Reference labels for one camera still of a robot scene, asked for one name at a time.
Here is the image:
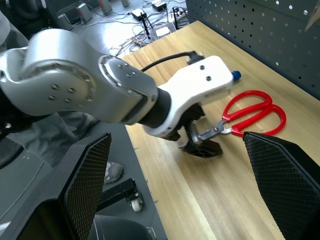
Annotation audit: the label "black small device box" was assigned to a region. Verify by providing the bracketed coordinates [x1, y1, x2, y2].
[150, 0, 168, 12]

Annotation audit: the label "grey trouser leg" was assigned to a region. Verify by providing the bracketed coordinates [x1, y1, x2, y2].
[7, 111, 100, 167]

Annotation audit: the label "small white adapter box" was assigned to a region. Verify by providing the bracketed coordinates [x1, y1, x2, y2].
[130, 7, 149, 21]

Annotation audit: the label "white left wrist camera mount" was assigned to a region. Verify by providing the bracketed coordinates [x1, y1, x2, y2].
[142, 55, 234, 138]

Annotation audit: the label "white flat power box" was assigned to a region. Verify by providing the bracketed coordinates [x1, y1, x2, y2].
[149, 21, 177, 41]

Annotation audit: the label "brown pointed hanging tool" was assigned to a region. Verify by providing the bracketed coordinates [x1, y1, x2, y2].
[304, 4, 320, 32]

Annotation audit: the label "red handled scissors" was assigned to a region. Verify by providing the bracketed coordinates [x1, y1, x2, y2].
[192, 89, 287, 145]

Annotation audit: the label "black cart leg with caster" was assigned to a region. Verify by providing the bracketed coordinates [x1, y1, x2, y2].
[96, 177, 145, 213]

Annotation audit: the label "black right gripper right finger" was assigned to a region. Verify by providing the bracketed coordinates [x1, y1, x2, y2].
[242, 131, 320, 240]

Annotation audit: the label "grey metal box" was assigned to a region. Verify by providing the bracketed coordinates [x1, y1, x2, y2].
[75, 2, 94, 24]

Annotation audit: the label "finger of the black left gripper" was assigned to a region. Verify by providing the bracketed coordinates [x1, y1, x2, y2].
[186, 120, 201, 145]
[178, 139, 224, 160]

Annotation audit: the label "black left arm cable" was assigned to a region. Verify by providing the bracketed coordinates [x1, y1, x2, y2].
[140, 50, 206, 72]

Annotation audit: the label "dark grey metal pegboard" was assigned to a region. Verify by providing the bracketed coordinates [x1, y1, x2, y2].
[185, 0, 320, 102]

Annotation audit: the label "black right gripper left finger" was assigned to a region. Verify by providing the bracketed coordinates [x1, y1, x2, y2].
[49, 131, 113, 240]

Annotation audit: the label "grey shoe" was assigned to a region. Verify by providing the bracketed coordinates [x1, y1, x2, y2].
[103, 161, 125, 186]

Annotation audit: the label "blue round cap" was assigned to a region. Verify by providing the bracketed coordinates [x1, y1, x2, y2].
[230, 70, 243, 82]

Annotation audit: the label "grey tangled floor cables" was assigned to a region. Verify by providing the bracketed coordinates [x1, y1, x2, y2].
[108, 23, 157, 58]

